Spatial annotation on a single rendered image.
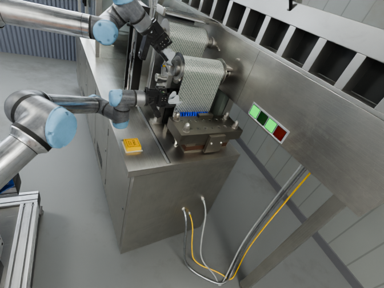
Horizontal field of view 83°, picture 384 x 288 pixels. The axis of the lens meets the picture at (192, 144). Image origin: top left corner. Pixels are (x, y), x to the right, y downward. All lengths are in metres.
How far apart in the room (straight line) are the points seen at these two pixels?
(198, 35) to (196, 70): 0.28
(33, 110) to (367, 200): 1.08
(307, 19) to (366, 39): 0.24
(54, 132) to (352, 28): 0.99
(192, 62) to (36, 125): 0.71
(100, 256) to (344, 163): 1.53
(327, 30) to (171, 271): 1.63
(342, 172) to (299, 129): 0.23
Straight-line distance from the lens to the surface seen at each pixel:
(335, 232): 2.46
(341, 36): 0.98
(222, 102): 1.35
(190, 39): 1.33
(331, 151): 0.96
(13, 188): 1.42
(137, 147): 1.07
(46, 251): 1.83
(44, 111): 0.75
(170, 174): 1.10
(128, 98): 1.02
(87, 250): 1.79
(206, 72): 1.16
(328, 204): 1.20
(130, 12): 0.98
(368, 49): 0.94
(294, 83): 1.03
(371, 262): 2.41
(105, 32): 0.85
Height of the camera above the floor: 1.62
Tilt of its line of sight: 36 degrees down
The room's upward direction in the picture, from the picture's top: 20 degrees clockwise
